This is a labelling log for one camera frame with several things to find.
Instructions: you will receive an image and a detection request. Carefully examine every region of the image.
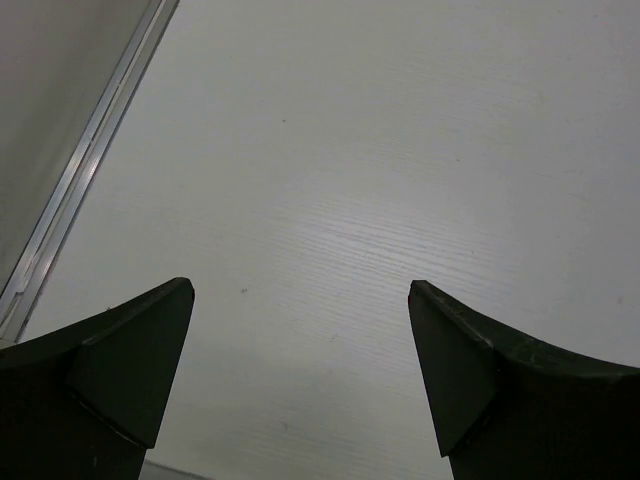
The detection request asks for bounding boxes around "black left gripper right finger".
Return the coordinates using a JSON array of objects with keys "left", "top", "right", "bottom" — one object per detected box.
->
[{"left": 408, "top": 280, "right": 639, "bottom": 479}]

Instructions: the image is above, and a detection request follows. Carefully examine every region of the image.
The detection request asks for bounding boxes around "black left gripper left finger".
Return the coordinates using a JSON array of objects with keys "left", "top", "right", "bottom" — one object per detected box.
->
[{"left": 1, "top": 277, "right": 195, "bottom": 479}]

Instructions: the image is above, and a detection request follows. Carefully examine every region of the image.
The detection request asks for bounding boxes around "aluminium table edge rail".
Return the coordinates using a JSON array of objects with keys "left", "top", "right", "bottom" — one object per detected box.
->
[{"left": 1, "top": 1, "right": 177, "bottom": 346}]

